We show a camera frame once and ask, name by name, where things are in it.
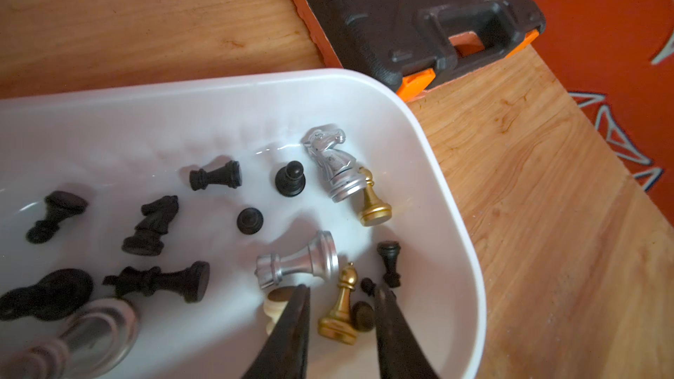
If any black chess piece two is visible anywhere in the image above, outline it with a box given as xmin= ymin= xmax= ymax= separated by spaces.
xmin=121 ymin=196 xmax=179 ymax=256

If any black orange tool case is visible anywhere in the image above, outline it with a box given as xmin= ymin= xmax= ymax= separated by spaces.
xmin=292 ymin=0 xmax=546 ymax=102

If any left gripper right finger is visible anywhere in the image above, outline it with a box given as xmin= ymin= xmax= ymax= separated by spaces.
xmin=374 ymin=284 xmax=439 ymax=378

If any white rectangular storage box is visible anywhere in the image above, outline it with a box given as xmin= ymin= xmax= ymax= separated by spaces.
xmin=1 ymin=69 xmax=486 ymax=378

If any gold chess pawn bottom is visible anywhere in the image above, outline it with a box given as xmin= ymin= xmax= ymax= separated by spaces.
xmin=318 ymin=262 xmax=358 ymax=346

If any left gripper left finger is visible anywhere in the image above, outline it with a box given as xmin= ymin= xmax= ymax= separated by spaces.
xmin=243 ymin=284 xmax=311 ymax=378

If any black chess piece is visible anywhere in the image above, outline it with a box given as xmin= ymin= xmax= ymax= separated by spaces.
xmin=1 ymin=268 xmax=94 ymax=321

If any silver chess knight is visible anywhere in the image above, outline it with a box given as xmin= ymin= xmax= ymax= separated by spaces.
xmin=303 ymin=128 xmax=368 ymax=203

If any cream chess pawn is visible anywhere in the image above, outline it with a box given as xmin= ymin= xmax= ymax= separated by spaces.
xmin=263 ymin=286 xmax=296 ymax=335

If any gold chess piece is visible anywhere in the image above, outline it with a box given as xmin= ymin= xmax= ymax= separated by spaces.
xmin=359 ymin=167 xmax=392 ymax=227

